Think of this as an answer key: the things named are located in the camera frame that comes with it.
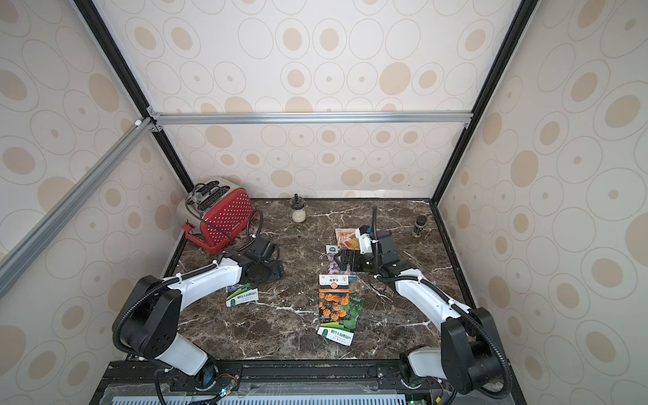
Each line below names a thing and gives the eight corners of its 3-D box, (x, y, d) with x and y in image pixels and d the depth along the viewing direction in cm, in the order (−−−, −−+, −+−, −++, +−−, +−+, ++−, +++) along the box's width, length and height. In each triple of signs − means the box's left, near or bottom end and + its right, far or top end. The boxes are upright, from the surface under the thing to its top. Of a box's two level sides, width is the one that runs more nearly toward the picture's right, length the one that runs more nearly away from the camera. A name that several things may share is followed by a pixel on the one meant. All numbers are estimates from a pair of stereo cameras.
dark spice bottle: (412, 237, 109) (418, 222, 101) (410, 230, 111) (416, 215, 104) (421, 237, 109) (428, 222, 101) (419, 230, 111) (425, 215, 104)
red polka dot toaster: (188, 243, 106) (164, 212, 91) (228, 206, 120) (213, 173, 105) (218, 259, 102) (198, 228, 86) (256, 218, 116) (245, 185, 100)
